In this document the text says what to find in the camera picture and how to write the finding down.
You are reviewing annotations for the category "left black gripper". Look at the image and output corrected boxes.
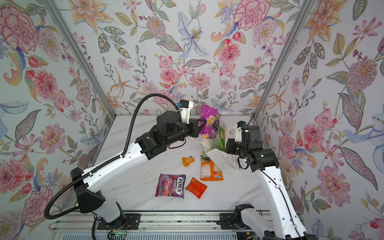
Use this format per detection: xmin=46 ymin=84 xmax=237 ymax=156
xmin=163 ymin=118 xmax=209 ymax=147

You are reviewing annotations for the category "purple berry biscuit pack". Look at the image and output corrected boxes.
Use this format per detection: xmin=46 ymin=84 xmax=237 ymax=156
xmin=200 ymin=105 xmax=221 ymax=139

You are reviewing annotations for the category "white paper gift bag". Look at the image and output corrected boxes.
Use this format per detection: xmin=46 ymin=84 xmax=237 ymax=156
xmin=194 ymin=119 xmax=241 ymax=173

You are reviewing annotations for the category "green Lays chips bag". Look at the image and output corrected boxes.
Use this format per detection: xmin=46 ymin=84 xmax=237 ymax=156
xmin=218 ymin=121 xmax=227 ymax=151

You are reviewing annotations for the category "orange snack pack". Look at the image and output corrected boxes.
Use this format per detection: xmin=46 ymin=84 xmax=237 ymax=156
xmin=200 ymin=158 xmax=224 ymax=182

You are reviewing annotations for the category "purple Fox's candy bag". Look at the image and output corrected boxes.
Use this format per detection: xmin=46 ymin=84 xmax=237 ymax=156
xmin=155 ymin=174 xmax=186 ymax=198

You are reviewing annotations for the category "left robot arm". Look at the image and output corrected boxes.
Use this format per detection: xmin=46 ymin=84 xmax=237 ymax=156
xmin=71 ymin=112 xmax=207 ymax=223

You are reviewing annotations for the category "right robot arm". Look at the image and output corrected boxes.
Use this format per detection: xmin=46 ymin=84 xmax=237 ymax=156
xmin=225 ymin=139 xmax=317 ymax=240

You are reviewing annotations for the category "orange wrapped snack piece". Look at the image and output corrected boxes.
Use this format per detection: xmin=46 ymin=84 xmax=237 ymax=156
xmin=182 ymin=156 xmax=195 ymax=167

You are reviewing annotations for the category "red small snack packet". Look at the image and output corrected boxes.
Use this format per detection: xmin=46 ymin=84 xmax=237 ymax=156
xmin=186 ymin=178 xmax=208 ymax=199

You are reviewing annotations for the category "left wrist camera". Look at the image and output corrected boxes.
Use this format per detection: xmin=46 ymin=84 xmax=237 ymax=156
xmin=178 ymin=100 xmax=194 ymax=124

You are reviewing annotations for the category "left black corrugated cable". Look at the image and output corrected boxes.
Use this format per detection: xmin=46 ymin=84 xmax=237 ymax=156
xmin=44 ymin=93 xmax=180 ymax=220

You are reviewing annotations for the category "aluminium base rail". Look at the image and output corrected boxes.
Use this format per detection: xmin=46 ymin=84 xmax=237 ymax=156
xmin=48 ymin=211 xmax=252 ymax=233

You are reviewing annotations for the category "right aluminium frame post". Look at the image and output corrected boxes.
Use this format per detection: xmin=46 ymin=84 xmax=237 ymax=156
xmin=254 ymin=0 xmax=314 ymax=119

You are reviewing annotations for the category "aluminium frame post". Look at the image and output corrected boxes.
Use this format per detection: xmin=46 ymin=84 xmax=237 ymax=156
xmin=42 ymin=0 xmax=117 ymax=120
xmin=254 ymin=0 xmax=314 ymax=119

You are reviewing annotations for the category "left aluminium frame post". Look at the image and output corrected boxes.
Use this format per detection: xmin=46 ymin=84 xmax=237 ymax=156
xmin=42 ymin=0 xmax=117 ymax=120

